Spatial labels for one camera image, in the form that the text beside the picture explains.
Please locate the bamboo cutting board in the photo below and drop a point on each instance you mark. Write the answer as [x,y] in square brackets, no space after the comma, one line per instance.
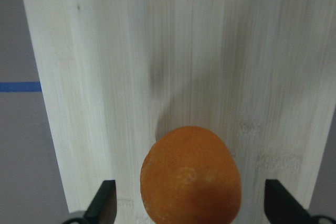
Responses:
[117,75]

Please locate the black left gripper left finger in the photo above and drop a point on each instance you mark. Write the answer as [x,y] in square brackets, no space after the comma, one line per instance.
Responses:
[103,207]

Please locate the orange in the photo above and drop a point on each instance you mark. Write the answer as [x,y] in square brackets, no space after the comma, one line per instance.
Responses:
[189,176]

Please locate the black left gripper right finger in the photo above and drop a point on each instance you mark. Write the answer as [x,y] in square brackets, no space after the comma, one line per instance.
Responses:
[281,207]

